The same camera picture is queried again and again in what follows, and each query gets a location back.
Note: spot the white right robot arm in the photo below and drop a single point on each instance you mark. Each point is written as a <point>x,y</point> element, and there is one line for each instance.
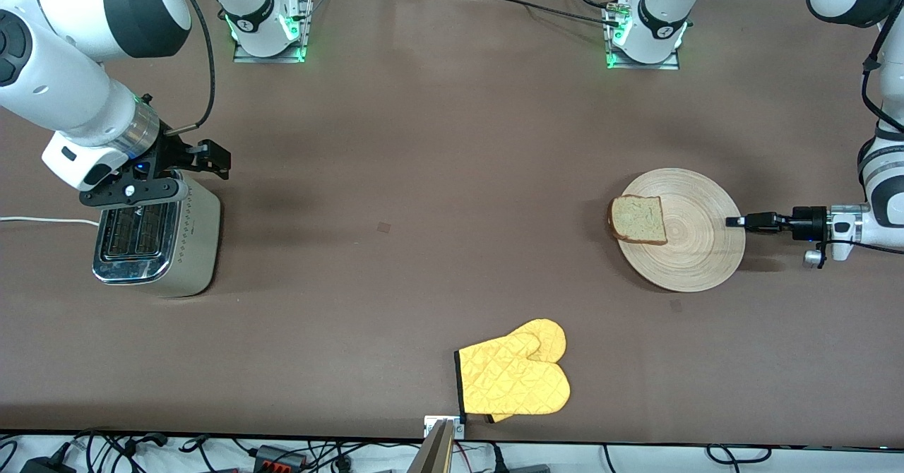
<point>70,85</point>

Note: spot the round wooden plate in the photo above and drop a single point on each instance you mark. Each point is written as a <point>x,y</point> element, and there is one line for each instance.
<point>699,247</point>

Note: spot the tan camera mount bar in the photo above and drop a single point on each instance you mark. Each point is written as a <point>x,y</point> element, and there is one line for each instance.
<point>434,455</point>

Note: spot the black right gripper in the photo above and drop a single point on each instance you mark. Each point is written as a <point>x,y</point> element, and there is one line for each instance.
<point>171,155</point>

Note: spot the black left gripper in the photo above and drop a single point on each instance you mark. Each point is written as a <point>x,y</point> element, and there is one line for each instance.
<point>807,219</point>

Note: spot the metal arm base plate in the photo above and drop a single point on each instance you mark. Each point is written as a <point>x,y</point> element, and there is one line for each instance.
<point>643,66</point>
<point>304,28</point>

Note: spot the small metal table bracket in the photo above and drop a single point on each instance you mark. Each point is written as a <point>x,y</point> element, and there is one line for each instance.
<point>432,423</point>

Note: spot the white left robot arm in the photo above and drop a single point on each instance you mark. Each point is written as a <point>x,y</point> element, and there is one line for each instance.
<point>883,183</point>

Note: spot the bread slice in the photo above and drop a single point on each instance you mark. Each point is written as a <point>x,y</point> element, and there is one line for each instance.
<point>639,219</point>

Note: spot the black power adapter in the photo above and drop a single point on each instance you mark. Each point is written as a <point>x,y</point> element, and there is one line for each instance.
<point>46,466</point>

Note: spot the silver two-slot toaster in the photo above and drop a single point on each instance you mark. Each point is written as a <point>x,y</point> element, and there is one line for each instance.
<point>191,247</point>

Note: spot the yellow quilted oven mitt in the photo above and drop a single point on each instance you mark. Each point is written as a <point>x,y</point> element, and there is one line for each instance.
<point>515,381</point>

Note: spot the black orange connector block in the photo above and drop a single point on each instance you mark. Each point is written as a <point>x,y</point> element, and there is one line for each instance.
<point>279,457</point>

